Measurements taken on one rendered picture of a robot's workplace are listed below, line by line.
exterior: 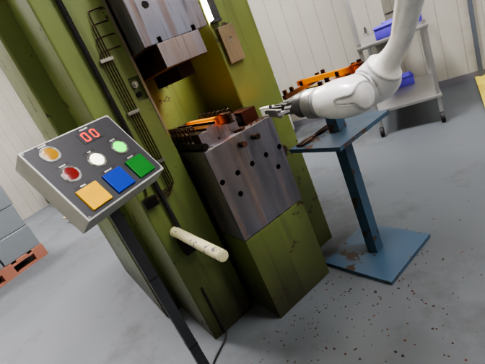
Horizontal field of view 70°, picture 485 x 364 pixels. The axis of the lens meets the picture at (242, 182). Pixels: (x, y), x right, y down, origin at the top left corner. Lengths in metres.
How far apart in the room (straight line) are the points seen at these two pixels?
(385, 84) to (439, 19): 3.58
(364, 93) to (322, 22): 3.85
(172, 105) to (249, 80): 0.45
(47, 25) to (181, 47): 0.48
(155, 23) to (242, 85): 0.53
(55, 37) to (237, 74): 0.79
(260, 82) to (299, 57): 3.06
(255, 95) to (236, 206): 0.61
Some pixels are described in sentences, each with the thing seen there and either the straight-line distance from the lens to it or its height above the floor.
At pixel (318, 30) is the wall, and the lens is 4.77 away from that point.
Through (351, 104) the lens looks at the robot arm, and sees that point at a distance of 0.93.
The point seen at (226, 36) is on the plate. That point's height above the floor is 1.31.
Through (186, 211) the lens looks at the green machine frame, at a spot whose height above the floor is 0.67.
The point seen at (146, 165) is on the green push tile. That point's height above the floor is 1.00.
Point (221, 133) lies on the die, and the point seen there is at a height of 0.94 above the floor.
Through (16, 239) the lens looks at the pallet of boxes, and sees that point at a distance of 4.75.
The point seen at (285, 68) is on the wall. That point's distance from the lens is 4.98.
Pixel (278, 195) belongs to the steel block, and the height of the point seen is 0.56.
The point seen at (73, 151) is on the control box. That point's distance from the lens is 1.20.
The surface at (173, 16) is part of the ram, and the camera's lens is 1.53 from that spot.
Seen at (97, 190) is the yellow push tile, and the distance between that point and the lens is 1.12.
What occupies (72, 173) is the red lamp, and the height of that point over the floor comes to 1.09.
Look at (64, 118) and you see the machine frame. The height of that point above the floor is 1.26.
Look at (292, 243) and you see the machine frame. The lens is 1.75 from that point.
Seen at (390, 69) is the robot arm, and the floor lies 1.02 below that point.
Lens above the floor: 1.20
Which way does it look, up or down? 19 degrees down
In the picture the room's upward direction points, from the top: 23 degrees counter-clockwise
